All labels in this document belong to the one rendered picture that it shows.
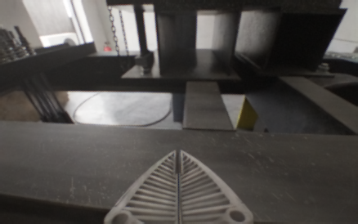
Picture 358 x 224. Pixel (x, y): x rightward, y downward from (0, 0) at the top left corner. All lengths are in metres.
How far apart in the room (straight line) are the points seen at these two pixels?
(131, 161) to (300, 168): 0.24
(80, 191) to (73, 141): 0.11
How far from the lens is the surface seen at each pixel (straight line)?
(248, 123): 1.36
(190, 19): 1.06
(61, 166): 0.27
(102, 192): 0.21
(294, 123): 0.53
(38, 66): 0.85
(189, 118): 0.29
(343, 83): 0.87
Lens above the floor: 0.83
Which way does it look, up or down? 35 degrees down
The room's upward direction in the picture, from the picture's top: 1 degrees counter-clockwise
